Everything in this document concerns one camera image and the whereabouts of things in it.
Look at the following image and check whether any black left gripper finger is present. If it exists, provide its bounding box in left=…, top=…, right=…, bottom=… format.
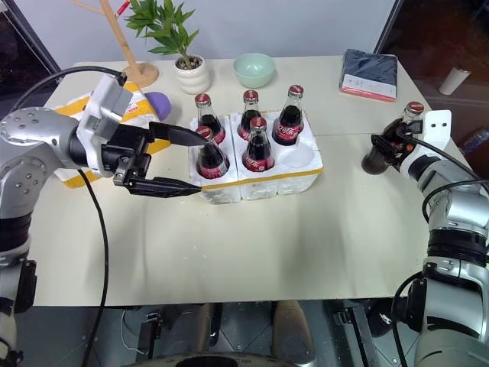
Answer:
left=148, top=121, right=208, bottom=148
left=127, top=176, right=203, bottom=200

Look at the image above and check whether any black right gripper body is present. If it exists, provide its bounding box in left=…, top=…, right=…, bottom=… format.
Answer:
left=381, top=124, right=414, bottom=169

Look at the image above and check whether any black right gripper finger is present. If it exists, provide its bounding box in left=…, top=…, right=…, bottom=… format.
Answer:
left=370, top=132, right=397, bottom=149
left=372, top=149, right=398, bottom=168

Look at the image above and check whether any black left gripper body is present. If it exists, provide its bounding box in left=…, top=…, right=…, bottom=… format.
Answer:
left=100, top=124, right=154, bottom=187

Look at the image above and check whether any glass cola bottle red cap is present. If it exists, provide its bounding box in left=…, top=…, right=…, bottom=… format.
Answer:
left=241, top=116, right=277, bottom=174
left=360, top=101, right=426, bottom=177
left=236, top=89, right=264, bottom=141
left=195, top=126, right=232, bottom=180
left=194, top=93, right=228, bottom=145
left=271, top=84, right=306, bottom=147

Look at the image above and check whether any white foam crate yellow tape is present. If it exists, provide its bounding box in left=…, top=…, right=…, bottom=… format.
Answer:
left=187, top=109, right=325, bottom=206

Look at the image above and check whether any purple rounded object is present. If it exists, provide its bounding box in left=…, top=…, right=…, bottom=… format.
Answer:
left=146, top=91, right=173, bottom=122

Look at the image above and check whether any white ribbed plant pot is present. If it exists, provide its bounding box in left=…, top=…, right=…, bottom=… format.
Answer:
left=173, top=54, right=212, bottom=96

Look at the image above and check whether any dark blue folded cloth pack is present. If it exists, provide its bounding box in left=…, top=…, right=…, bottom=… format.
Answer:
left=338, top=47, right=399, bottom=104

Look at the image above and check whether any wooden branch stand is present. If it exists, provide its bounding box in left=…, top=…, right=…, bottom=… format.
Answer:
left=71, top=0, right=160, bottom=86

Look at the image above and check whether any white paper roll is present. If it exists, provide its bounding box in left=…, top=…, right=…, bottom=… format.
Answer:
left=438, top=66, right=472, bottom=96

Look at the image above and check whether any pale green bowl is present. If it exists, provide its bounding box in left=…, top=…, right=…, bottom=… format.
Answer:
left=232, top=52, right=277, bottom=89

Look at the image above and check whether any green leafy plant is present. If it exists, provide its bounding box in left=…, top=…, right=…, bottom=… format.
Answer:
left=123, top=0, right=200, bottom=70

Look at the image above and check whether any grey rounded shape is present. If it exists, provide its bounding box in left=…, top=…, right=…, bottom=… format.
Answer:
left=163, top=303, right=223, bottom=360

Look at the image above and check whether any black metal bar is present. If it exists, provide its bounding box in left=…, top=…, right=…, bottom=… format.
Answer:
left=335, top=305, right=380, bottom=367

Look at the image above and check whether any brown rounded shape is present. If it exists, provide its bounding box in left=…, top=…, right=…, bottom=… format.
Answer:
left=272, top=300, right=316, bottom=362

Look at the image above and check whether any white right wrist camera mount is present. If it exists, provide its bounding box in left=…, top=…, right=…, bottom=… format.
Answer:
left=397, top=109, right=453, bottom=174

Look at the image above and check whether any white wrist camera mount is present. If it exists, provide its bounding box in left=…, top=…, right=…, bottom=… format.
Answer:
left=397, top=109, right=453, bottom=174
left=75, top=73, right=135, bottom=177

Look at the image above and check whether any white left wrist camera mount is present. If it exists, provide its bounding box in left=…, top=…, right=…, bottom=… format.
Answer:
left=75, top=73, right=135, bottom=177

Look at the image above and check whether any black metal bracket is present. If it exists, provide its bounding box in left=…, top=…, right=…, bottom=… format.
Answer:
left=135, top=310, right=162, bottom=356

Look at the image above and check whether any thin white cable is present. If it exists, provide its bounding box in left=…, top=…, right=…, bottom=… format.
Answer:
left=120, top=310, right=143, bottom=354

